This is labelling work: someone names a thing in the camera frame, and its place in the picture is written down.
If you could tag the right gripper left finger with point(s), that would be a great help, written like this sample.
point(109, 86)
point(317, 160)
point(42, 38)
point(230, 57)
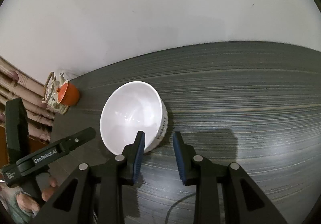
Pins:
point(98, 186)

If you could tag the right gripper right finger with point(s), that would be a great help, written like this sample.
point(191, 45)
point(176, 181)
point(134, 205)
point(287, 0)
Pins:
point(244, 201)

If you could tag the white bowl black lettering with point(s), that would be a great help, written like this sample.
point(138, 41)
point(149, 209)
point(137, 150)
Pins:
point(134, 106)

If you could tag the person left hand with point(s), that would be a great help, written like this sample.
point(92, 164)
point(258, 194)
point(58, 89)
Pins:
point(28, 204)

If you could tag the green fleece sleeve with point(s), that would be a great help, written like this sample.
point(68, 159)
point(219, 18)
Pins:
point(8, 200)

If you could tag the orange lidded tea cup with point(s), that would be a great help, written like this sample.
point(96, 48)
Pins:
point(68, 94)

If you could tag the floral ceramic teapot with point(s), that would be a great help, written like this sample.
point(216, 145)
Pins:
point(51, 88)

